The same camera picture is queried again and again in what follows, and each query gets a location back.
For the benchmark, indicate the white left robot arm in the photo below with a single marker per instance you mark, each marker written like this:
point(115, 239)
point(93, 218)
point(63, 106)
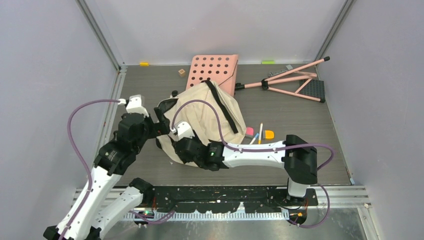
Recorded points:
point(84, 221)

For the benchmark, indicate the small wooden cube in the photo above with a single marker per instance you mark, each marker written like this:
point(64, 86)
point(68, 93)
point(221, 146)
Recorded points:
point(181, 72)

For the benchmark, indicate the orange yellow eraser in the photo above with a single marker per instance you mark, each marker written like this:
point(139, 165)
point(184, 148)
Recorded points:
point(268, 135)

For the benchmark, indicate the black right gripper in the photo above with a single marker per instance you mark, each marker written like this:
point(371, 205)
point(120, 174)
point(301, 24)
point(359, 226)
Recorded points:
point(185, 160)

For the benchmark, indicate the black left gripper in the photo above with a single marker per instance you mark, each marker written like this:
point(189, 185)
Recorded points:
point(160, 128)

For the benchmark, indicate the yellow block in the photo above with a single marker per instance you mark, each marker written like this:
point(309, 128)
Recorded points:
point(144, 64)

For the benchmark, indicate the beige canvas backpack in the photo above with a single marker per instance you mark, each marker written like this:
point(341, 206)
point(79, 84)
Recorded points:
point(201, 117)

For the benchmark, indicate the grey lego strip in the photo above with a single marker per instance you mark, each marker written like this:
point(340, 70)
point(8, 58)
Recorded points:
point(286, 68)

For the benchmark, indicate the pink folding tripod stand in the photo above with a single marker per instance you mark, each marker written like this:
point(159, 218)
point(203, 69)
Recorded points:
point(295, 75)

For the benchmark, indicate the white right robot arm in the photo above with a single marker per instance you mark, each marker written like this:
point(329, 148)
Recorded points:
point(294, 155)

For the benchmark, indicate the white blue marker pen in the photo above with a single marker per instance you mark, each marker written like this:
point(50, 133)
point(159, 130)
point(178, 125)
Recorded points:
point(254, 138)

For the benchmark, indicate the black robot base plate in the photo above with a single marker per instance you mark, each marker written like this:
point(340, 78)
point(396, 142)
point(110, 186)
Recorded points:
point(224, 199)

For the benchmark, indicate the dark grey lego baseplate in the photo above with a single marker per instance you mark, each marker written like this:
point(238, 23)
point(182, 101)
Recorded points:
point(314, 88)

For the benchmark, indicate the pink eraser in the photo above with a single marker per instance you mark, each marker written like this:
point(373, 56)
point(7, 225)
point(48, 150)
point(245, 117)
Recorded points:
point(249, 132)

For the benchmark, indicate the pink perforated music stand tray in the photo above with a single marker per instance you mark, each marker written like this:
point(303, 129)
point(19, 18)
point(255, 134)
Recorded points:
point(221, 69)

